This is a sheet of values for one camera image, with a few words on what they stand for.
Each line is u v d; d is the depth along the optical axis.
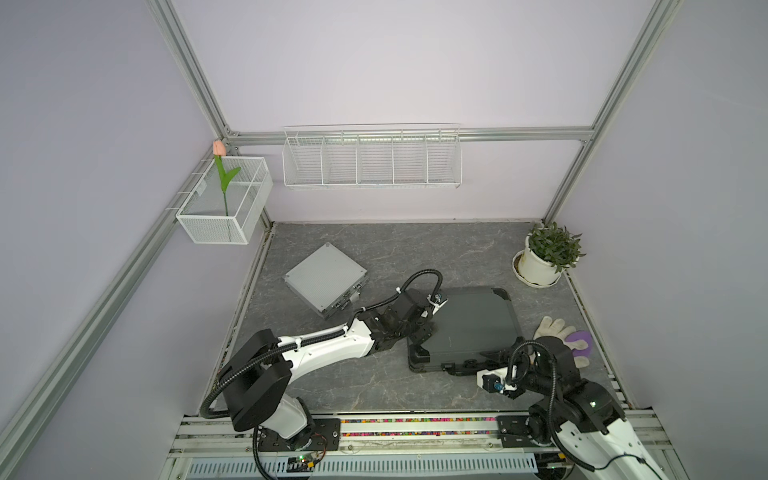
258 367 0.43
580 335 0.92
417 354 0.77
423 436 0.75
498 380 0.61
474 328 0.83
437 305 0.69
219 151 0.85
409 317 0.63
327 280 0.99
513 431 0.74
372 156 0.99
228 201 0.83
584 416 0.52
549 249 0.89
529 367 0.64
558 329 0.92
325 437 0.73
